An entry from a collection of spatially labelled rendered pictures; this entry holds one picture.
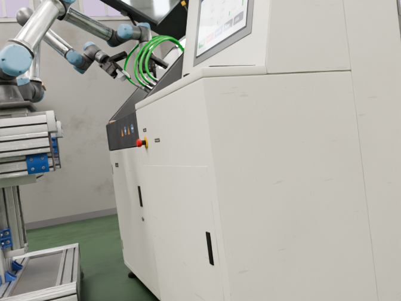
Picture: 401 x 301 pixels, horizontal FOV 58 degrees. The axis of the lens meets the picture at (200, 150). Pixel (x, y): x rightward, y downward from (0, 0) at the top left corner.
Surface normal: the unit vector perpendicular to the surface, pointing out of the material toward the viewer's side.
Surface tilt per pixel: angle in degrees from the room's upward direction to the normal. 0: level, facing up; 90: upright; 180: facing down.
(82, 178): 90
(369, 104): 90
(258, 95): 90
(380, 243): 90
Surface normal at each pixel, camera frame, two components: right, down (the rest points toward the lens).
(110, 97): 0.31, -0.02
